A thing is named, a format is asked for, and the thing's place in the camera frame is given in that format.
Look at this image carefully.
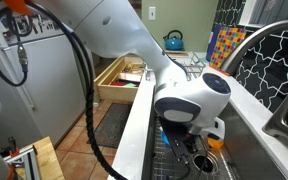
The open wooden drawer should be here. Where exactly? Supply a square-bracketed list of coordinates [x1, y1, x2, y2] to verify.
[93, 55, 148, 104]

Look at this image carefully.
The stainless steel sink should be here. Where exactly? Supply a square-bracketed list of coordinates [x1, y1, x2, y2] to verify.
[143, 99, 288, 180]

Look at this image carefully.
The orange cable clip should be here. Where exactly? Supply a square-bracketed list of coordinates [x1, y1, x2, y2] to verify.
[2, 0, 35, 16]

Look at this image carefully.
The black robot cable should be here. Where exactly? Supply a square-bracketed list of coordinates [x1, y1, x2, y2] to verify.
[0, 3, 129, 180]

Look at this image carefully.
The white framed window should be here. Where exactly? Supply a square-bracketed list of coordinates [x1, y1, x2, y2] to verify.
[238, 0, 288, 28]

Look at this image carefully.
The blue cutting board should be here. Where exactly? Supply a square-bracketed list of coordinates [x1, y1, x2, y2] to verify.
[205, 23, 223, 63]

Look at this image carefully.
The sink drain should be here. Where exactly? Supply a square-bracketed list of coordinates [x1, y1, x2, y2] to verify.
[192, 152, 218, 174]

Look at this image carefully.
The wooden board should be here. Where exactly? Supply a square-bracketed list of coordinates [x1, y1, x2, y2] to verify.
[163, 49, 190, 58]

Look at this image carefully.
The orange strip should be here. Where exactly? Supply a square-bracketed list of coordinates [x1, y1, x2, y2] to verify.
[212, 66, 232, 77]

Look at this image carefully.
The stainless steel faucet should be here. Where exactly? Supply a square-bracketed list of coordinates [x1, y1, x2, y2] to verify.
[220, 19, 288, 143]

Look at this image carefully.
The wooden table with aluminium frame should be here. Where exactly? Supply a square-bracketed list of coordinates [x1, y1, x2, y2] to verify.
[3, 135, 65, 180]

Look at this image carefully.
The colourful checkered board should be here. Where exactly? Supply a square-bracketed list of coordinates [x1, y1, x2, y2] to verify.
[209, 26, 247, 70]

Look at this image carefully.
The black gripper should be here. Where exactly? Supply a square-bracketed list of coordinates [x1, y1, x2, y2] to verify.
[158, 116, 206, 167]

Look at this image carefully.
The red cloth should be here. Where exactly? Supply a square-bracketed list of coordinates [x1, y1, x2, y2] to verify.
[109, 79, 132, 88]

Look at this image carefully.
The teal kettle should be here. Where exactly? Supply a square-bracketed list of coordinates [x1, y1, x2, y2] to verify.
[163, 29, 185, 52]

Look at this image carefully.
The wire sink grid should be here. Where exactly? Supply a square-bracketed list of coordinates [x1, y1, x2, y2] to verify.
[152, 116, 238, 180]

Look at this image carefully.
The wire dish rack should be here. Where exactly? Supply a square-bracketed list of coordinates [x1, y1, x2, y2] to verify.
[170, 52, 207, 81]

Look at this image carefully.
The dark floor rug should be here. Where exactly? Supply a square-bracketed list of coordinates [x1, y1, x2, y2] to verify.
[87, 103, 132, 149]

